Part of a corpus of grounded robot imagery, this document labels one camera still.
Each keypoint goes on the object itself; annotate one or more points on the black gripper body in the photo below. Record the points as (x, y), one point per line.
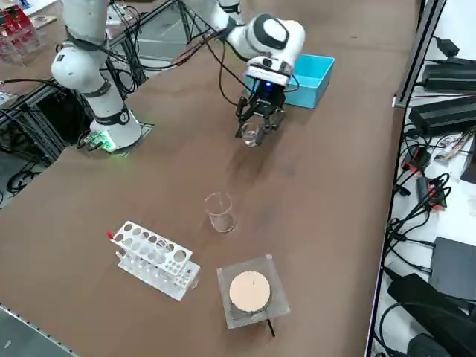
(267, 98)

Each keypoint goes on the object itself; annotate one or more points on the small glass beaker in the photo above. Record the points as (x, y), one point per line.
(250, 135)

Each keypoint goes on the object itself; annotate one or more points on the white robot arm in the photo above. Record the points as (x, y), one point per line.
(82, 22)
(233, 3)

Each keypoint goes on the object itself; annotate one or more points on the large glass beaker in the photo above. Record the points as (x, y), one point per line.
(219, 212)

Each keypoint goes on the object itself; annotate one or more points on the blue plastic bin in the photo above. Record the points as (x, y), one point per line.
(312, 82)

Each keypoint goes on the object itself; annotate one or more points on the red and black device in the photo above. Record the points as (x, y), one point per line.
(431, 193)
(418, 160)

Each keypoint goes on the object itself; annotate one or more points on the glass test tube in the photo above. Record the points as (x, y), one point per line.
(161, 250)

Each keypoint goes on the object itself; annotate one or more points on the white test tube rack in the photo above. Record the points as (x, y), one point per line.
(156, 260)

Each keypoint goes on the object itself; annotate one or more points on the black power supply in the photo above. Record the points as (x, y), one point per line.
(450, 74)
(442, 115)

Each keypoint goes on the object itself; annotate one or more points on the small black power adapter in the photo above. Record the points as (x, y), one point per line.
(448, 46)

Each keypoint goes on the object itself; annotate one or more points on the flat black box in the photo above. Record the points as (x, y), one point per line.
(453, 267)

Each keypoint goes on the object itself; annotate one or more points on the clear acrylic box red parts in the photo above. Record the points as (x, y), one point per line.
(18, 41)

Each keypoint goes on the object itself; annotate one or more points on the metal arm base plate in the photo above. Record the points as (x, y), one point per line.
(145, 130)

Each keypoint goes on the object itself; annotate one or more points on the black aluminium post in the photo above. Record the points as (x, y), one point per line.
(420, 52)

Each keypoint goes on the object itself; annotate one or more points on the black aluminium frame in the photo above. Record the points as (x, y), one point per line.
(26, 119)

